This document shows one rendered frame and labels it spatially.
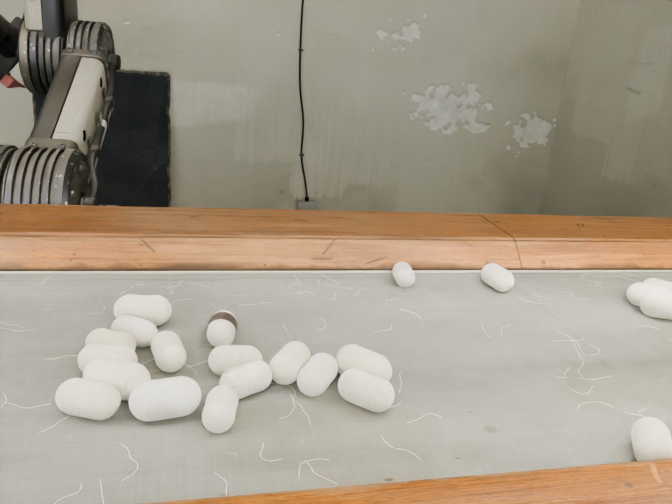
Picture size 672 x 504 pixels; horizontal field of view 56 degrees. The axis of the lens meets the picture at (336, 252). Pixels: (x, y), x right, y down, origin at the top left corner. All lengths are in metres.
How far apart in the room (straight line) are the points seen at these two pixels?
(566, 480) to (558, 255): 0.38
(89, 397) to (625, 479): 0.26
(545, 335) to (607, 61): 2.33
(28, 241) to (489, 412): 0.39
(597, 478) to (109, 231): 0.42
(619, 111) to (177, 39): 1.66
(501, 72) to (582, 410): 2.44
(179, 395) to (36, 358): 0.11
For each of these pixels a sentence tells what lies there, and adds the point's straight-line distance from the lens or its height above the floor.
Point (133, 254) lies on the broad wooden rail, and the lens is 0.56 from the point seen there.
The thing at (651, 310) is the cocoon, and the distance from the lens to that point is 0.58.
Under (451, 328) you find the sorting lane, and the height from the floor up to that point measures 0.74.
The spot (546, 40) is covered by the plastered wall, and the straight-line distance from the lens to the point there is 2.90.
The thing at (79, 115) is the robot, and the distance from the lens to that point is 0.83.
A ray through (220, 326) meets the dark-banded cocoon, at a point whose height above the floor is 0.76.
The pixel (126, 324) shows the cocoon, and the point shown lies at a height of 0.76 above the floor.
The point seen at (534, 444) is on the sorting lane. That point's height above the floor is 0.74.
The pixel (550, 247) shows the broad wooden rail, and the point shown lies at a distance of 0.66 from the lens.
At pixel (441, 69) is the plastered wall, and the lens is 2.67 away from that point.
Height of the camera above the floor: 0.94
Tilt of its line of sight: 19 degrees down
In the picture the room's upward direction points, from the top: 5 degrees clockwise
